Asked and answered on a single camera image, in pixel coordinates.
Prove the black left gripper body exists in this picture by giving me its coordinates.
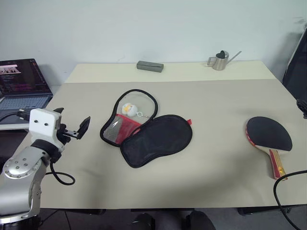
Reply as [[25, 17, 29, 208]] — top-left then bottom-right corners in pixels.
[[57, 122, 81, 145]]

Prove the black red paddle case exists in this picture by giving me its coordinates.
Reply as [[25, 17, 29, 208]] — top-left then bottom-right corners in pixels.
[[99, 89, 193, 169]]

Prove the black rubber table tennis paddle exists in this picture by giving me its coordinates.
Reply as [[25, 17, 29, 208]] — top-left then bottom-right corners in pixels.
[[245, 116, 294, 181]]

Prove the grey rectangular box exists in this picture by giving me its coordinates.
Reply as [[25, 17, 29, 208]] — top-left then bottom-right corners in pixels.
[[136, 60, 165, 74]]

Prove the dark open laptop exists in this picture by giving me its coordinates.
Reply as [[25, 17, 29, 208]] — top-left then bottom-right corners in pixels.
[[0, 58, 54, 125]]

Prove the small metal watering can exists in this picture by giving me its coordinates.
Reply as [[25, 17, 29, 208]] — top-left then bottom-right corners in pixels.
[[207, 50, 242, 71]]

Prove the large black panel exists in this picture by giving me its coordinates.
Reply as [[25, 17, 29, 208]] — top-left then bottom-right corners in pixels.
[[282, 30, 307, 99]]

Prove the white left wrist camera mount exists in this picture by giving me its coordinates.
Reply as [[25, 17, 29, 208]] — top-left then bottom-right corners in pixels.
[[28, 108, 66, 151]]

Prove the black camera plug cable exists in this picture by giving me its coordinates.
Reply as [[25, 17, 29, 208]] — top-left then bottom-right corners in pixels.
[[0, 109, 31, 123]]

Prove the white plush chick keychain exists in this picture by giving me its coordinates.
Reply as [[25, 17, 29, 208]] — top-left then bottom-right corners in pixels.
[[121, 102, 150, 119]]

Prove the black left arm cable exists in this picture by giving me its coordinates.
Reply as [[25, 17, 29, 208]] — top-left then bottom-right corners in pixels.
[[45, 158, 76, 186]]

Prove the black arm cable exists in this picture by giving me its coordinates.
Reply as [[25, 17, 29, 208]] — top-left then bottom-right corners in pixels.
[[273, 169, 307, 229], [45, 158, 76, 186]]

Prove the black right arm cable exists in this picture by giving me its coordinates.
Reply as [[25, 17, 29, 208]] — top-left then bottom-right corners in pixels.
[[273, 169, 307, 229]]

